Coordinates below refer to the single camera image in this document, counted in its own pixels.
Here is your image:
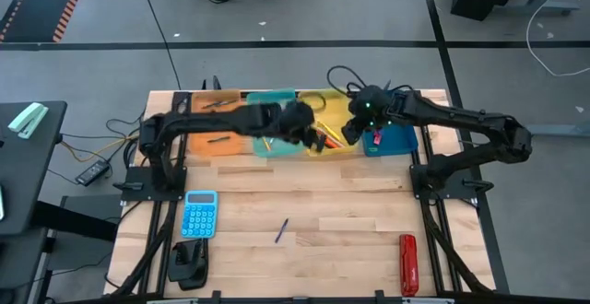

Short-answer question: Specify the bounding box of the blue plastic bin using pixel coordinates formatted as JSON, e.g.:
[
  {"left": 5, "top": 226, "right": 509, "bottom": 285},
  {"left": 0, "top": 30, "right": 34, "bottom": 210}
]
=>
[{"left": 361, "top": 89, "right": 419, "bottom": 158}]

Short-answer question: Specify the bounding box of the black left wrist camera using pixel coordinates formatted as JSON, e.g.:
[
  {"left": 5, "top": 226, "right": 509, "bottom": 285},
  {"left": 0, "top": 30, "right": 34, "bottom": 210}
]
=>
[{"left": 276, "top": 99, "right": 317, "bottom": 134}]

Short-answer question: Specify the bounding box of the black hole punch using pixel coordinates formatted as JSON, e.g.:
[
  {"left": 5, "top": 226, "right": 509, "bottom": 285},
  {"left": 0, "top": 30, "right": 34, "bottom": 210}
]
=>
[{"left": 167, "top": 238, "right": 210, "bottom": 291}]

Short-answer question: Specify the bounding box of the mint green stapler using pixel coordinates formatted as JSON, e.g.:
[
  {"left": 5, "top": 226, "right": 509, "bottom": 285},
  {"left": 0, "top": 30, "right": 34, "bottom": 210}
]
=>
[{"left": 7, "top": 101, "right": 50, "bottom": 140}]

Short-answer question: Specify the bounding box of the black side desk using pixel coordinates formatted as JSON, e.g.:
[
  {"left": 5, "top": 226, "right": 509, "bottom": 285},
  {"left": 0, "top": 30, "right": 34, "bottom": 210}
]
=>
[{"left": 0, "top": 99, "right": 68, "bottom": 237}]

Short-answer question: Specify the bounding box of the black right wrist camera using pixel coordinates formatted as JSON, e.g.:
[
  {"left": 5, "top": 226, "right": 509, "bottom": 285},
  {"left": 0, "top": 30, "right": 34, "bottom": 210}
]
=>
[{"left": 348, "top": 85, "right": 392, "bottom": 121}]

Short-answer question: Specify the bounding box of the teal translucent plastic bin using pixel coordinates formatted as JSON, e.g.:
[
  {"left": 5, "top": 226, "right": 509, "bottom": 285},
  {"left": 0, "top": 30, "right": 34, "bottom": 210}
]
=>
[{"left": 246, "top": 88, "right": 306, "bottom": 158}]

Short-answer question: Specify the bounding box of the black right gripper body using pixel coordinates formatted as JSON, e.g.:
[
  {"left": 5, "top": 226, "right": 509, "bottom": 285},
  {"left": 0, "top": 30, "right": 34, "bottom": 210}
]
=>
[{"left": 354, "top": 105, "right": 398, "bottom": 133}]

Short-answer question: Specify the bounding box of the black floor cable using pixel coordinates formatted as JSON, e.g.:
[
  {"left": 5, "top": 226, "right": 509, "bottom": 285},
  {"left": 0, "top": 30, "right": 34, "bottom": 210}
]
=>
[{"left": 136, "top": 0, "right": 183, "bottom": 91}]

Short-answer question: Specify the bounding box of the white floor cable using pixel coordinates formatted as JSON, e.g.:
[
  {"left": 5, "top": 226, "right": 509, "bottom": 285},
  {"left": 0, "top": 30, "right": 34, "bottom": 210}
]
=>
[{"left": 525, "top": 0, "right": 590, "bottom": 77}]

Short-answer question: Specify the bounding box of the yellow translucent plastic bin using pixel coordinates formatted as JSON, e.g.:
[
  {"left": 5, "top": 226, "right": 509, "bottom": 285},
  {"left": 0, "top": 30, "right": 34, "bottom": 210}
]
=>
[{"left": 297, "top": 88, "right": 363, "bottom": 158}]

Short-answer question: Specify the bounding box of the yellow highlighter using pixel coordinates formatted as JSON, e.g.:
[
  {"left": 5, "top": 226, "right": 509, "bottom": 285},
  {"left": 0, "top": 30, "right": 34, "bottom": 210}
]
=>
[{"left": 319, "top": 122, "right": 343, "bottom": 143}]

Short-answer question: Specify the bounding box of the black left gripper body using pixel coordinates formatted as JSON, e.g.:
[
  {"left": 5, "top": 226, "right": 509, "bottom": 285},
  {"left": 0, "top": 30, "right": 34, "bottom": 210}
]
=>
[{"left": 280, "top": 119, "right": 324, "bottom": 144}]

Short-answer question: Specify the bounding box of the blue calculator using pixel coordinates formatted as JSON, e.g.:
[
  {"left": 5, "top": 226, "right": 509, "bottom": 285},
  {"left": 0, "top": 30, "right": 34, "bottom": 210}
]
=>
[{"left": 180, "top": 190, "right": 219, "bottom": 240}]

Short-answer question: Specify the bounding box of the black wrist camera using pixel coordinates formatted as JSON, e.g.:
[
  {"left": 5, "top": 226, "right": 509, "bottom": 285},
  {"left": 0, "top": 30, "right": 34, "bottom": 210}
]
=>
[
  {"left": 348, "top": 85, "right": 392, "bottom": 121},
  {"left": 276, "top": 99, "right": 317, "bottom": 134}
]

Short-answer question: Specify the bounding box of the red stapler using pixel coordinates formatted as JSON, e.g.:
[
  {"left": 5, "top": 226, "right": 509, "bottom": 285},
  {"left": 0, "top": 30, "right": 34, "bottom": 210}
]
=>
[{"left": 398, "top": 233, "right": 420, "bottom": 298}]

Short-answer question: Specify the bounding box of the blue crayon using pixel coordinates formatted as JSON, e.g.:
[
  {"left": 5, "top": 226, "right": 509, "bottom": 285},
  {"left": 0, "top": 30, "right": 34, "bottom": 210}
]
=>
[{"left": 275, "top": 217, "right": 289, "bottom": 244}]

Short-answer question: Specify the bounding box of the dark thin pen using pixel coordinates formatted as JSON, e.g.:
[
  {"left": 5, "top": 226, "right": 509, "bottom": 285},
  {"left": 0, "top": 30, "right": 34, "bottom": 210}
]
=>
[{"left": 202, "top": 99, "right": 241, "bottom": 111}]

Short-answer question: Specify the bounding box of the black right camera cable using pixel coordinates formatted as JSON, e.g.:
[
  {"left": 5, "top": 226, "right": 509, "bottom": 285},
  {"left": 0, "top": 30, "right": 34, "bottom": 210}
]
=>
[{"left": 325, "top": 64, "right": 370, "bottom": 98}]

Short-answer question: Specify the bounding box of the black camera cable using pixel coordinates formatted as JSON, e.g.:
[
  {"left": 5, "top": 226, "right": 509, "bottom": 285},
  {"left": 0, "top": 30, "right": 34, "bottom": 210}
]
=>
[
  {"left": 298, "top": 90, "right": 328, "bottom": 114},
  {"left": 325, "top": 64, "right": 370, "bottom": 98}
]

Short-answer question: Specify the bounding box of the black power brick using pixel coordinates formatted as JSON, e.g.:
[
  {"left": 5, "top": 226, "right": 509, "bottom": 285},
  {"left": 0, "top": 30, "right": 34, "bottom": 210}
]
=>
[{"left": 75, "top": 159, "right": 112, "bottom": 188}]

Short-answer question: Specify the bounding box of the black desk base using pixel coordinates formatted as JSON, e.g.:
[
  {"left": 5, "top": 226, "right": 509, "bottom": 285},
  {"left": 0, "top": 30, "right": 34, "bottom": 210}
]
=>
[{"left": 0, "top": 195, "right": 122, "bottom": 304}]

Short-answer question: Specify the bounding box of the black left camera cable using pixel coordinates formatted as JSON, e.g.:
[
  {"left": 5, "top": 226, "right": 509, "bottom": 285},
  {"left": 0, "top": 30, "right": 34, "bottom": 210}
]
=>
[{"left": 298, "top": 90, "right": 328, "bottom": 114}]

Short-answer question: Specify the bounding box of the black aluminium table frame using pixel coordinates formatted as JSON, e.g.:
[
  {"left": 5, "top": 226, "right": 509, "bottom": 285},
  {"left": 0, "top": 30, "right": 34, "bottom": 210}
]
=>
[{"left": 103, "top": 89, "right": 498, "bottom": 304}]

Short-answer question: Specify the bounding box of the orange translucent plastic bin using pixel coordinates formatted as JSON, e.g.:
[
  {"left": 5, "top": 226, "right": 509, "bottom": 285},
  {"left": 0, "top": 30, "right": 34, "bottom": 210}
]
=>
[{"left": 189, "top": 89, "right": 248, "bottom": 158}]

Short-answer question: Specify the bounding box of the striped black floor mat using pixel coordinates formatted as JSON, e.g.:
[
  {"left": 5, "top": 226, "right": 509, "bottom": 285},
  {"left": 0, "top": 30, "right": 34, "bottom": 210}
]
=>
[{"left": 0, "top": 0, "right": 89, "bottom": 43}]

